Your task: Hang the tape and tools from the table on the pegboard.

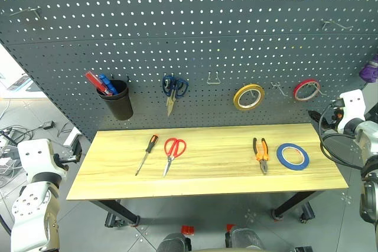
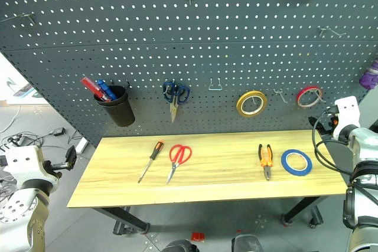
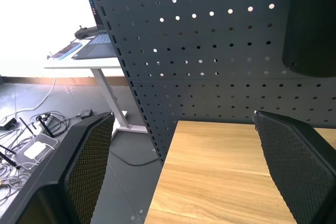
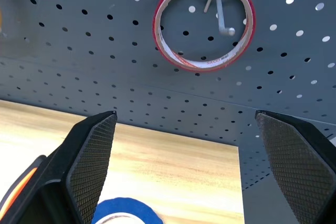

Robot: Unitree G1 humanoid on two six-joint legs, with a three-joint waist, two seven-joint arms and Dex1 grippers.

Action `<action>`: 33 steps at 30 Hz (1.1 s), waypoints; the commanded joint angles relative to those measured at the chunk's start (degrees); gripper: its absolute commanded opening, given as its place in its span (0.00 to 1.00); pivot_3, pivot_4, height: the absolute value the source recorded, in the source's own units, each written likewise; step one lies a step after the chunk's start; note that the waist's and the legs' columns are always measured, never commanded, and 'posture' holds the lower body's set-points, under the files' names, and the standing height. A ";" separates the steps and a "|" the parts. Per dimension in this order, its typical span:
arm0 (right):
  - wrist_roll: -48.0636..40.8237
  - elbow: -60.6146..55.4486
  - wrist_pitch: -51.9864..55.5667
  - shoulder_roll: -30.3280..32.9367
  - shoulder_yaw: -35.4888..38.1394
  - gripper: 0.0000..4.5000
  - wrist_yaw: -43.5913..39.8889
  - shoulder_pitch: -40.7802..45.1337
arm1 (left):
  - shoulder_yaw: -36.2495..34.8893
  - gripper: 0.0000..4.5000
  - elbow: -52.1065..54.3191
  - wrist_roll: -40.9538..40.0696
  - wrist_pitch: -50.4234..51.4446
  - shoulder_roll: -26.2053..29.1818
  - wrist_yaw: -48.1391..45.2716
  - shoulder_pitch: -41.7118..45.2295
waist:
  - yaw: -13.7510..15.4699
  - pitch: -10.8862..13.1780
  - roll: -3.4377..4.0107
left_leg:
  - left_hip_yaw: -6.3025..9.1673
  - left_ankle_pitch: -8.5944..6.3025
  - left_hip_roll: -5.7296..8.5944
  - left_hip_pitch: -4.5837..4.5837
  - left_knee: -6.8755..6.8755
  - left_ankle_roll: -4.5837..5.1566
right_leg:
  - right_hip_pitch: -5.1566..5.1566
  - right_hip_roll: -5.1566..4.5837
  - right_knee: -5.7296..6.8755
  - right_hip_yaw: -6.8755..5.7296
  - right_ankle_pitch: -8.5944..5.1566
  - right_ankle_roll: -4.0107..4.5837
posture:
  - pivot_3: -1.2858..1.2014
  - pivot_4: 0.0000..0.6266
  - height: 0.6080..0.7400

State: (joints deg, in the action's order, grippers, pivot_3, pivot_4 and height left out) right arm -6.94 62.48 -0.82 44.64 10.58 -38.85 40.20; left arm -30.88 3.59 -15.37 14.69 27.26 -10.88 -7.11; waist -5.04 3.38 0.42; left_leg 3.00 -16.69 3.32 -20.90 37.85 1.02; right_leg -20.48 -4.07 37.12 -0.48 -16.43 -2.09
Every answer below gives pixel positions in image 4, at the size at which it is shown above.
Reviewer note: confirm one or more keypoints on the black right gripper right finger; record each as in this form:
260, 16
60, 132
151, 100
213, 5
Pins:
296, 166

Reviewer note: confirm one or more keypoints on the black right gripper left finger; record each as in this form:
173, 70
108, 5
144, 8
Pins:
89, 161

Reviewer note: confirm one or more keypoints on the grey pegboard panel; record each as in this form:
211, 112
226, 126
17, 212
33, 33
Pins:
105, 51

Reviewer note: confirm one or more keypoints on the blue tape roll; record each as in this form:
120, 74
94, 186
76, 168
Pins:
123, 207

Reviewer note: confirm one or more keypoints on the red tape roll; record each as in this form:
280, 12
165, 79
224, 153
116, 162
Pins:
172, 58

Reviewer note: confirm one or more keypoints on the silver metal peg hook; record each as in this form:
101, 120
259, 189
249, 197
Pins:
221, 11

